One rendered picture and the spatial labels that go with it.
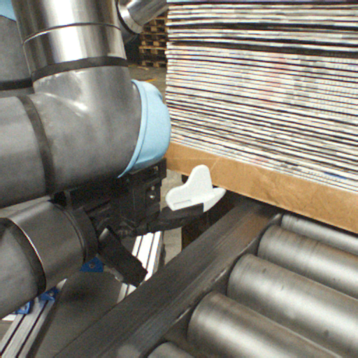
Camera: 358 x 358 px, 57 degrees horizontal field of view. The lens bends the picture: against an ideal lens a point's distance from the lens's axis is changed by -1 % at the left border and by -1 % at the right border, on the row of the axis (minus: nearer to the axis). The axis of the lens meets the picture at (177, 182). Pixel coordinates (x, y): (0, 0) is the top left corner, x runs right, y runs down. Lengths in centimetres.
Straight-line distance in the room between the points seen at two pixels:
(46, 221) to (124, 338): 11
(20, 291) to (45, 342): 78
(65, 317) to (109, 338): 84
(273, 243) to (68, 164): 23
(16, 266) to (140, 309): 10
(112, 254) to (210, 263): 11
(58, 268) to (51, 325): 81
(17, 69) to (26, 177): 40
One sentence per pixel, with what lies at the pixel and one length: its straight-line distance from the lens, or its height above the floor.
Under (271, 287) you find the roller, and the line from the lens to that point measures 32.
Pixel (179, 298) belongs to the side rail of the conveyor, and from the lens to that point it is 29.
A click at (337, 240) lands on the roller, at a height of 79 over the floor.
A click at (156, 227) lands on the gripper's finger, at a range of 37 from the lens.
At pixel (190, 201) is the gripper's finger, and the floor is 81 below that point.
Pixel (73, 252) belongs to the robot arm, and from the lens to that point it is 30.
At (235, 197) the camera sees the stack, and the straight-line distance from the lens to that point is 116.
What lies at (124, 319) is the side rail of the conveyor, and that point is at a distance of 28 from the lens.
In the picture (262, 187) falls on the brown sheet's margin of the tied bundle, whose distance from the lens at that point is 40.
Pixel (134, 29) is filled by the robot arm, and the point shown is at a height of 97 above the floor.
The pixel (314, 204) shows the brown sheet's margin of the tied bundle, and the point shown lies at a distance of 39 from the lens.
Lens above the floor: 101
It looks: 27 degrees down
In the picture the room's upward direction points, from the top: straight up
